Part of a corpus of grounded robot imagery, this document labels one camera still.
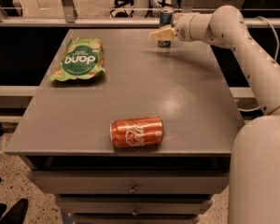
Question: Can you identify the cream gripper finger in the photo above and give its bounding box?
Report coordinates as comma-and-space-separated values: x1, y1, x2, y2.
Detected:
150, 25, 176, 41

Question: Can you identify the metal drawer knob upper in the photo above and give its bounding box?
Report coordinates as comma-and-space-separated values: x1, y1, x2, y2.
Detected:
128, 183, 138, 194

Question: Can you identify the metal drawer knob lower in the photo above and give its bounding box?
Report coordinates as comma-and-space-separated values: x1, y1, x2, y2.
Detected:
131, 207, 140, 217

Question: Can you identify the blue silver redbull can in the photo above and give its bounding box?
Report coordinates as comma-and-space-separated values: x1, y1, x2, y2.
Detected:
158, 7, 174, 48

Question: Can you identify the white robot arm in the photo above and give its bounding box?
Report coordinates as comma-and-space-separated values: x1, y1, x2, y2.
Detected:
150, 6, 280, 224

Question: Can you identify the orange soda can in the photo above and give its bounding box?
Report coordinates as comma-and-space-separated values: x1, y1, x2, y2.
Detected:
110, 117, 164, 148

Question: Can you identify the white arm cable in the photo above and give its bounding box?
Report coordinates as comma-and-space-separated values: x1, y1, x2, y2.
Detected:
237, 15, 280, 113

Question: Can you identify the green dang chips bag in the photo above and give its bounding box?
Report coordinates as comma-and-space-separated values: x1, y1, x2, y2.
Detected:
50, 37, 105, 82

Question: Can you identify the metal drawer knob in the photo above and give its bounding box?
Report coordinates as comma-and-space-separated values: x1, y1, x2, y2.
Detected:
131, 207, 140, 217
128, 183, 138, 194

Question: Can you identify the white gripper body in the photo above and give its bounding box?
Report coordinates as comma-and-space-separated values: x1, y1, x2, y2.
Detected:
173, 13, 213, 42

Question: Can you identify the black shoe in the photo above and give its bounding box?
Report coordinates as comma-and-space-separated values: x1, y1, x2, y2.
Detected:
0, 199, 29, 224

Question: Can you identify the grey drawer cabinet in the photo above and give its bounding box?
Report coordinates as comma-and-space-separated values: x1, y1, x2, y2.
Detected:
6, 29, 244, 224

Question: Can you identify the metal railing bar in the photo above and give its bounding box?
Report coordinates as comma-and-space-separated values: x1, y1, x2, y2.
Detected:
0, 17, 280, 29

